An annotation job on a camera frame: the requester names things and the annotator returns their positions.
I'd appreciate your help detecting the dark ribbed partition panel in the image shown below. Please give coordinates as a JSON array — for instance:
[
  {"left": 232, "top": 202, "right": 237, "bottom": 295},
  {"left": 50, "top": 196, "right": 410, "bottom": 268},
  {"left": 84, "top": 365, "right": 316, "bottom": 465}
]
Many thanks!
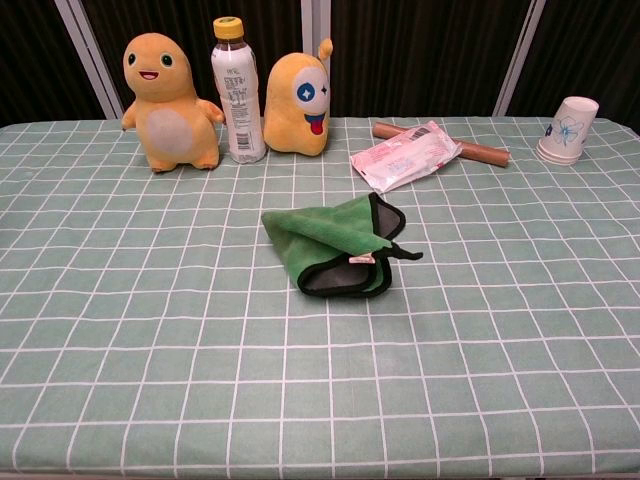
[
  {"left": 82, "top": 0, "right": 304, "bottom": 120},
  {"left": 507, "top": 0, "right": 640, "bottom": 137},
  {"left": 0, "top": 0, "right": 107, "bottom": 127},
  {"left": 329, "top": 0, "right": 527, "bottom": 119}
]

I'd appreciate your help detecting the orange dinosaur plush toy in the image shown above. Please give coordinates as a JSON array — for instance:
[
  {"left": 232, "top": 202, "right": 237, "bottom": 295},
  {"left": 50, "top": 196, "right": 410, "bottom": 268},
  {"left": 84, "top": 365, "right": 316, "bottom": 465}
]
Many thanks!
[{"left": 121, "top": 32, "right": 226, "bottom": 174}]

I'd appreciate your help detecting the yellow one-eyed plush toy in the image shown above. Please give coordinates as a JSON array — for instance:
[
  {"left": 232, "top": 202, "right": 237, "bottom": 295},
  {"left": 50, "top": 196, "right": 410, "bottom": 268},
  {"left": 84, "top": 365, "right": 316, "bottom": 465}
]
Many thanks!
[{"left": 263, "top": 38, "right": 334, "bottom": 158}]

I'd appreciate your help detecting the pink white plastic packet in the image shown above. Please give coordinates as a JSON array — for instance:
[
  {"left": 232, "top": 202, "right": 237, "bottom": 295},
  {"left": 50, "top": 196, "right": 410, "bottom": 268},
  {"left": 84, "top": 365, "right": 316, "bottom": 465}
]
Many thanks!
[{"left": 349, "top": 119, "right": 462, "bottom": 195}]

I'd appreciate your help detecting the white floral paper cup stack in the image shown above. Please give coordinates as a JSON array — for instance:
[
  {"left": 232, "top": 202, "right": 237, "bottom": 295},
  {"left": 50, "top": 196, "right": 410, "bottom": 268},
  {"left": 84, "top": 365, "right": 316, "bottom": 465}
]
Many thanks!
[{"left": 536, "top": 96, "right": 600, "bottom": 166}]

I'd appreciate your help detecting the green checked tablecloth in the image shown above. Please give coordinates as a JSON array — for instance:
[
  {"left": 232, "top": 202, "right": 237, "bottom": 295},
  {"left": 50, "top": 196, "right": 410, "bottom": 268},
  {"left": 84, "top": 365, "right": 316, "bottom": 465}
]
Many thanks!
[{"left": 0, "top": 116, "right": 640, "bottom": 476}]

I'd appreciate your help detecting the brown cardboard tube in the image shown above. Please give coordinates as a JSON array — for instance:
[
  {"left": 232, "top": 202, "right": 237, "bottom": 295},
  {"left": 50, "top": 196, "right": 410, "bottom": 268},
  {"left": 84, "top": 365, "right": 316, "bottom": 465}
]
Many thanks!
[{"left": 371, "top": 122, "right": 511, "bottom": 169}]

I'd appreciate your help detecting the white partition post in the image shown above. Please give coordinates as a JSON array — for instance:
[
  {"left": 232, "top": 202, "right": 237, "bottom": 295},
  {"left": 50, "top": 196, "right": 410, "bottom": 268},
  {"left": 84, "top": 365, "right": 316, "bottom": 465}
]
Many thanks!
[
  {"left": 492, "top": 0, "right": 547, "bottom": 118},
  {"left": 53, "top": 0, "right": 125, "bottom": 120},
  {"left": 300, "top": 0, "right": 333, "bottom": 119}
]

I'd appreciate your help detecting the white bottle yellow cap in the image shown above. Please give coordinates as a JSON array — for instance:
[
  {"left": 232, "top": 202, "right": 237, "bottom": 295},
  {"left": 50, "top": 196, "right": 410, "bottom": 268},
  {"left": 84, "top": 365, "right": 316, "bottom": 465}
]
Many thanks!
[{"left": 210, "top": 16, "right": 268, "bottom": 164}]

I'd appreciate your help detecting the green cloth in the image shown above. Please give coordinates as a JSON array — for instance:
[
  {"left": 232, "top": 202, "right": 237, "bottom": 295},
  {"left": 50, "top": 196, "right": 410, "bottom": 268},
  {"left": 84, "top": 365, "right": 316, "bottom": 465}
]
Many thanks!
[{"left": 260, "top": 191, "right": 424, "bottom": 299}]

